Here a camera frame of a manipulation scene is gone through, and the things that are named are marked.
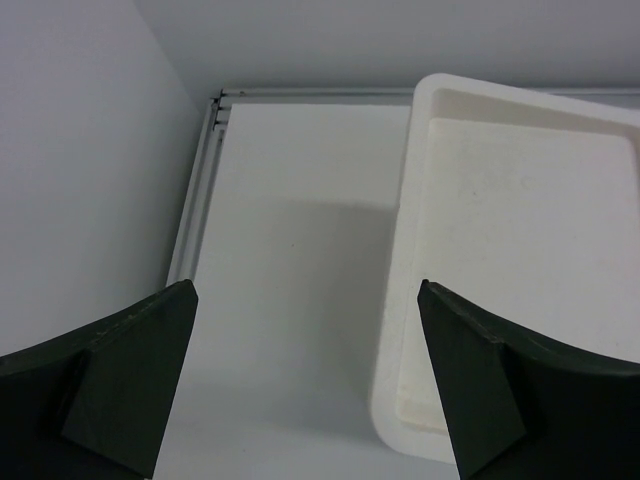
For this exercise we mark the aluminium frame rail left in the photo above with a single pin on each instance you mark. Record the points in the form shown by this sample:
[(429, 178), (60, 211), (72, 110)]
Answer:
[(200, 190)]

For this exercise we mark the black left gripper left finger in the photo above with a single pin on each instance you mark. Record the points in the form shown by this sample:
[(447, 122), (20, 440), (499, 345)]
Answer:
[(94, 403)]

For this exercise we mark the white drawer cabinet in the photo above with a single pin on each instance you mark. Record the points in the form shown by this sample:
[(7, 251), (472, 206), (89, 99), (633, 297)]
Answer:
[(404, 403)]

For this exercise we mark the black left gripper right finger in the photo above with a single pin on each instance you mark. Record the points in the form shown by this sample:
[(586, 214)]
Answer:
[(520, 405)]

